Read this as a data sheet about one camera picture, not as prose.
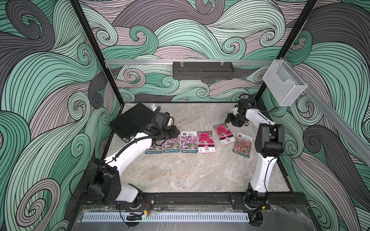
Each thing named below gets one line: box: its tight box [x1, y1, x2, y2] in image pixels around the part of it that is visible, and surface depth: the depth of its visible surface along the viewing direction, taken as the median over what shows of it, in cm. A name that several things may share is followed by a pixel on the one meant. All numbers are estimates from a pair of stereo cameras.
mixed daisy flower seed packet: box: [232, 131, 253, 159], surface depth 97 cm
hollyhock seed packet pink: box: [212, 122, 237, 146], surface depth 103 cm
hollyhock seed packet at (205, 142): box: [197, 130, 216, 154], surface depth 97 cm
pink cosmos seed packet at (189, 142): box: [180, 130, 199, 154], surface depth 97 cm
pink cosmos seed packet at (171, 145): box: [162, 135, 181, 154], surface depth 96 cm
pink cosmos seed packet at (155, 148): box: [145, 140, 165, 154], surface depth 94 cm
